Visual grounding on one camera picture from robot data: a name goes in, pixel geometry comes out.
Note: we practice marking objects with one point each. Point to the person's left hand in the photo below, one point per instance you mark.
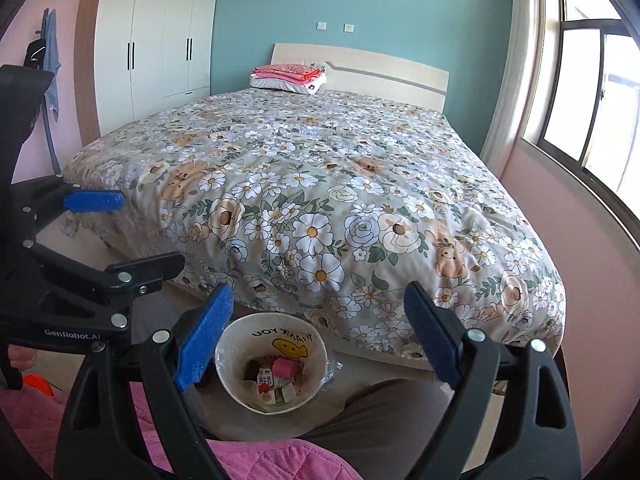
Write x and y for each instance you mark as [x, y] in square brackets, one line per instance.
[22, 358]

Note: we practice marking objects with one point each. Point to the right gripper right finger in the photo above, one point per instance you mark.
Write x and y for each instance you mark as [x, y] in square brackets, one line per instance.
[439, 332]

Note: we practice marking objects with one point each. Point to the folded pink red blanket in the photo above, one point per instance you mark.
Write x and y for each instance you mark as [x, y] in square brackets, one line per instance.
[295, 73]

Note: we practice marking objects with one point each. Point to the floral bed quilt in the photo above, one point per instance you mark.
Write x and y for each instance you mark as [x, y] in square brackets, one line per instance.
[326, 207]

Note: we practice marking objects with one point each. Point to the grey trousers leg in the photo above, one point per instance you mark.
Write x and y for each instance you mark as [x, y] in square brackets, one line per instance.
[404, 406]

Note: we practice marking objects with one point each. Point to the white curtain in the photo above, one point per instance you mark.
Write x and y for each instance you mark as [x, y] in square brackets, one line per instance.
[517, 78]

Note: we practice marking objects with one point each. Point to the cream bed headboard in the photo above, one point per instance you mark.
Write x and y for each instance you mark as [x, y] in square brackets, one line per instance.
[370, 73]

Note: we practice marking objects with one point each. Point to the orange red object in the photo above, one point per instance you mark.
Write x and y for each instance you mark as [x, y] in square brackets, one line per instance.
[39, 383]

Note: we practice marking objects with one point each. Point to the black hanging bag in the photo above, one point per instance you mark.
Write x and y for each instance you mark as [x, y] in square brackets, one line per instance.
[35, 54]

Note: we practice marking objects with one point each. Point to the white wardrobe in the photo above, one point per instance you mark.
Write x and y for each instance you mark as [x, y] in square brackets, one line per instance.
[135, 58]

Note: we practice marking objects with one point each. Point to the milk carton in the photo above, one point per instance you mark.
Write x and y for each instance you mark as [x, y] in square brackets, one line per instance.
[265, 381]

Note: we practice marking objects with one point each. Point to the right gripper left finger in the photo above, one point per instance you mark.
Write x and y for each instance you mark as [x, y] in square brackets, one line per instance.
[197, 333]

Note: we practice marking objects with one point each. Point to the hanging blue clothes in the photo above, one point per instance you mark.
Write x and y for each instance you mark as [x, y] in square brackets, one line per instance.
[50, 61]

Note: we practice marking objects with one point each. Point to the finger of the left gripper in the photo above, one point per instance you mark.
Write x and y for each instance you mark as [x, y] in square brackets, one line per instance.
[84, 201]
[146, 275]

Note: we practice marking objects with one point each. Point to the window with dark frame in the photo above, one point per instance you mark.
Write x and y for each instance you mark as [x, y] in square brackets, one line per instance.
[587, 86]

